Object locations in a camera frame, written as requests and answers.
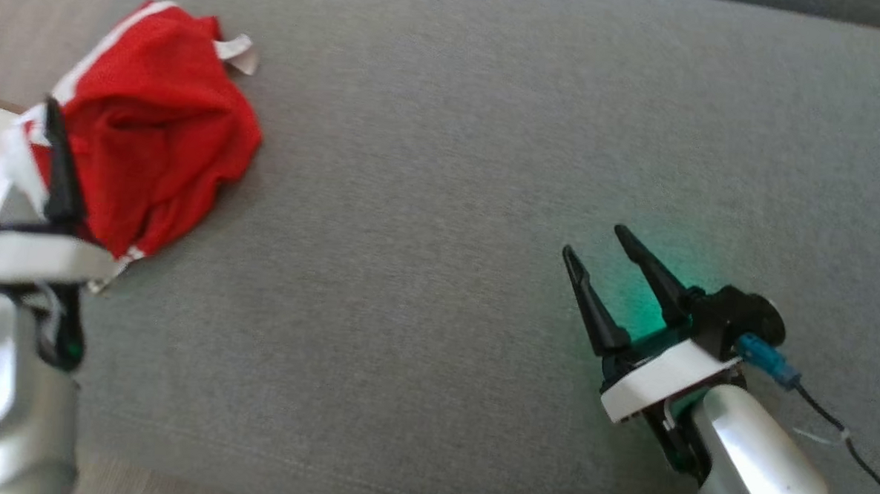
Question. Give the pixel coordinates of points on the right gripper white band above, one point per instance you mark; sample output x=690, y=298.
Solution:
x=664, y=375

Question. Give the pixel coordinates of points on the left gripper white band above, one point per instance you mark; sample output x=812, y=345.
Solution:
x=31, y=257

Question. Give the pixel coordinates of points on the red basketball jersey white trim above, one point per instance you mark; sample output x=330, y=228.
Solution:
x=163, y=116

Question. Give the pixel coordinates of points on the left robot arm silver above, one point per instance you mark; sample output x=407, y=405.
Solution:
x=2, y=406

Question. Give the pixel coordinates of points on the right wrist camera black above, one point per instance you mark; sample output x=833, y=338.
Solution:
x=734, y=312

